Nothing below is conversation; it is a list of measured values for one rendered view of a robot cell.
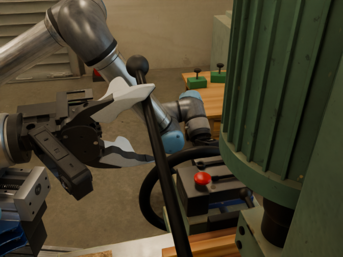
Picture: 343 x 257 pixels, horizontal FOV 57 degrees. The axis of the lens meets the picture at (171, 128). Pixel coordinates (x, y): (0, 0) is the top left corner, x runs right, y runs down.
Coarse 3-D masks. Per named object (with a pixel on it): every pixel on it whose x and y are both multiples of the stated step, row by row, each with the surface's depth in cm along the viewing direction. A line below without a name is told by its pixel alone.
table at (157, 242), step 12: (168, 228) 65; (132, 240) 59; (144, 240) 59; (156, 240) 59; (168, 240) 59; (72, 252) 57; (84, 252) 57; (96, 252) 57; (120, 252) 57; (132, 252) 57; (144, 252) 57; (156, 252) 57
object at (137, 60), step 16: (128, 64) 46; (144, 64) 46; (144, 80) 45; (144, 112) 41; (160, 144) 37; (160, 160) 35; (160, 176) 34; (176, 208) 31; (176, 224) 30; (176, 240) 29; (192, 256) 28
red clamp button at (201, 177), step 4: (200, 172) 56; (204, 172) 56; (196, 176) 55; (200, 176) 55; (204, 176) 55; (208, 176) 55; (196, 180) 55; (200, 180) 54; (204, 180) 54; (208, 180) 54; (200, 184) 54; (204, 184) 54
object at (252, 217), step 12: (240, 216) 43; (252, 216) 42; (240, 228) 42; (252, 228) 40; (240, 240) 44; (252, 240) 40; (264, 240) 39; (240, 252) 44; (252, 252) 40; (264, 252) 37; (276, 252) 37
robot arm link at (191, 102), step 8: (184, 96) 105; (192, 96) 104; (200, 96) 106; (184, 104) 103; (192, 104) 103; (200, 104) 104; (184, 112) 103; (192, 112) 102; (200, 112) 102; (184, 120) 105
